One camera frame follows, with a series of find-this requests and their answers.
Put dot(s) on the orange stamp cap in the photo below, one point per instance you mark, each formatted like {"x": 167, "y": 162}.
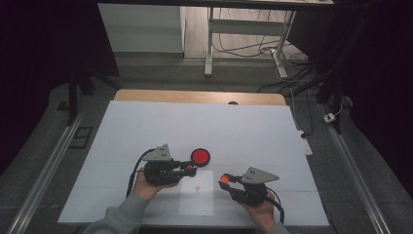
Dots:
{"x": 224, "y": 178}

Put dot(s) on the round red ink pad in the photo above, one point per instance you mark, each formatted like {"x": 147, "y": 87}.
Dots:
{"x": 200, "y": 156}

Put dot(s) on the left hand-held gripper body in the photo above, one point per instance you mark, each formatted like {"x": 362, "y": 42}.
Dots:
{"x": 160, "y": 172}

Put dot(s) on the aluminium rail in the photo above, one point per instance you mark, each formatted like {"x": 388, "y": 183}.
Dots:
{"x": 354, "y": 169}
{"x": 48, "y": 172}

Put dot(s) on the person's right hand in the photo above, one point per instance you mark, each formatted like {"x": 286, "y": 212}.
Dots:
{"x": 264, "y": 214}

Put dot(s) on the dark table grommet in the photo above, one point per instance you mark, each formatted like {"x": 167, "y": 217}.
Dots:
{"x": 233, "y": 103}

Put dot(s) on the dark curtain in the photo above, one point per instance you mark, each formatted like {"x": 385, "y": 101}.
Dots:
{"x": 383, "y": 65}
{"x": 39, "y": 48}

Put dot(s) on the white power strip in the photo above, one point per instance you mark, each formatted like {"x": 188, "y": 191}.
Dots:
{"x": 306, "y": 144}

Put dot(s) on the white adapter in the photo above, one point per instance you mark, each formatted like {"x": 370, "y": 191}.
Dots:
{"x": 329, "y": 118}

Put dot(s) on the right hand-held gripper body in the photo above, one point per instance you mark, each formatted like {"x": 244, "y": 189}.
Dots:
{"x": 251, "y": 193}

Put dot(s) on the person's left hand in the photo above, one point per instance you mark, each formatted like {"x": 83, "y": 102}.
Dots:
{"x": 144, "y": 190}

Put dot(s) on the white table cover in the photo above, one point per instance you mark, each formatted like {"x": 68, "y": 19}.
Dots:
{"x": 195, "y": 126}

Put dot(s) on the black floor frame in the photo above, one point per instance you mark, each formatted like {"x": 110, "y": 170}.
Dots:
{"x": 81, "y": 137}

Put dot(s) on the white cabinet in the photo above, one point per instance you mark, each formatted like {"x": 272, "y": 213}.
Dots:
{"x": 139, "y": 29}

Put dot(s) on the black metal stand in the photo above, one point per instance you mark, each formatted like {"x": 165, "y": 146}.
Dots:
{"x": 72, "y": 94}

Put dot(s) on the white desk frame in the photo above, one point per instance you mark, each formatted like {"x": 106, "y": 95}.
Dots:
{"x": 208, "y": 42}

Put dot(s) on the white paper sheet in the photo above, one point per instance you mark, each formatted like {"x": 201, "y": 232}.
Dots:
{"x": 201, "y": 201}

